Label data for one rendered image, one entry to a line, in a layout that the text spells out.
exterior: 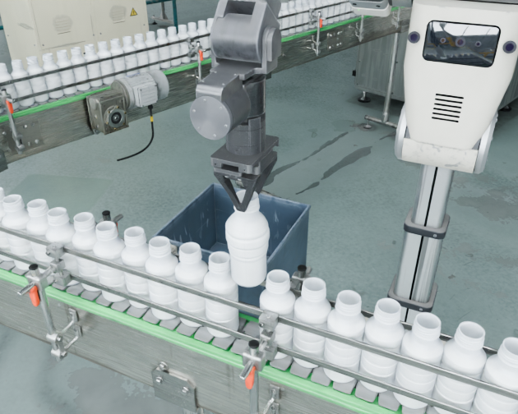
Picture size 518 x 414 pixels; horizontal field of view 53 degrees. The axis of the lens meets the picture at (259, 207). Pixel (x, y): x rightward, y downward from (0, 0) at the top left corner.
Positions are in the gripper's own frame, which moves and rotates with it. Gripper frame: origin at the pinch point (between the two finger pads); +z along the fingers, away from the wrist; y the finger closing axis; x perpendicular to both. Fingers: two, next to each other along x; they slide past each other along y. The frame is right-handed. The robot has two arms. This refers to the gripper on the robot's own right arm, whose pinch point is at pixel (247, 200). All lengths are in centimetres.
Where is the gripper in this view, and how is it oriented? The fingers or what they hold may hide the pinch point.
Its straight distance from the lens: 80.1
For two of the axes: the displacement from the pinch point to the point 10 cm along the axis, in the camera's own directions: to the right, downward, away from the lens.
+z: 0.0, 8.5, 5.3
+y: -4.2, 4.8, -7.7
